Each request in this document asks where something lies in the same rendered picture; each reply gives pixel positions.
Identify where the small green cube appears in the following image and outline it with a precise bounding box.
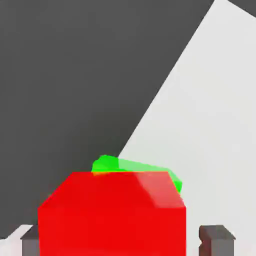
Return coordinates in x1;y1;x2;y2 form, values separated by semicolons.
91;154;183;194

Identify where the small red cube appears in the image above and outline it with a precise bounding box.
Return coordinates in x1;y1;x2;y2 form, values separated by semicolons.
37;171;187;256

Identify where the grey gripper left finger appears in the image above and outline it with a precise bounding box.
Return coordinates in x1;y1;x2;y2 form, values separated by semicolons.
0;224;41;256

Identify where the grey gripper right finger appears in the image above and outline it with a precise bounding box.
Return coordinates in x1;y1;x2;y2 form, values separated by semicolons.
198;224;256;256

